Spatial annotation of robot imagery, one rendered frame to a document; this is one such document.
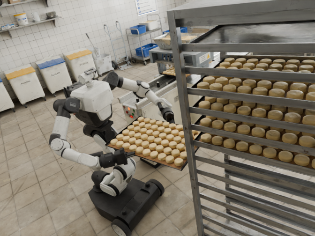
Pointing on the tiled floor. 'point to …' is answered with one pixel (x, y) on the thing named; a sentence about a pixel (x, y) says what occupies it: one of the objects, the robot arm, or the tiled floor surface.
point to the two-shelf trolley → (140, 40)
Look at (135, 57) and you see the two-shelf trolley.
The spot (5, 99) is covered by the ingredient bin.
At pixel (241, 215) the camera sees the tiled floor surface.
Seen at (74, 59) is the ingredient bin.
